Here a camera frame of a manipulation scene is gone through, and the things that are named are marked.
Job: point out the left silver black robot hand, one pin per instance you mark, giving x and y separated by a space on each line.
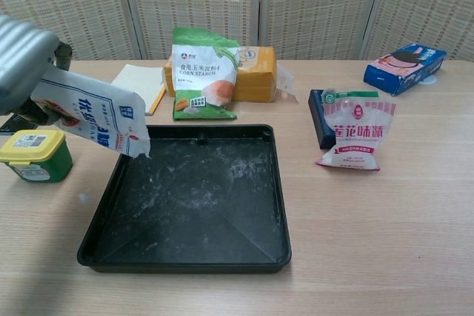
18 60

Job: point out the white plastic snack packet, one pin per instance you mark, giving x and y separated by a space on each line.
100 112

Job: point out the black square plastic tray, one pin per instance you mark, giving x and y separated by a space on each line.
192 197

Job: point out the pink white sugar bag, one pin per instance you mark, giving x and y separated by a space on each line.
355 134

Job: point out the black smartphone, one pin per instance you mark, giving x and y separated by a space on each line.
6 125

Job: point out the green tub yellow lid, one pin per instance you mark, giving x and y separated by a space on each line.
37 157

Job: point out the white paper notebook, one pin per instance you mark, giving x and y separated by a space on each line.
140 83

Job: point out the green corn starch bag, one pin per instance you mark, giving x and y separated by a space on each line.
201 79

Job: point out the woven folding screen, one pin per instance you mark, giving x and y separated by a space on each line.
207 5

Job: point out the yellow orange food package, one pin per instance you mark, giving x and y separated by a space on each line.
255 79

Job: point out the dark blue slim box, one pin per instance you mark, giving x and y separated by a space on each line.
317 120

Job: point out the blue cookie box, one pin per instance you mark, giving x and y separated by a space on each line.
403 68

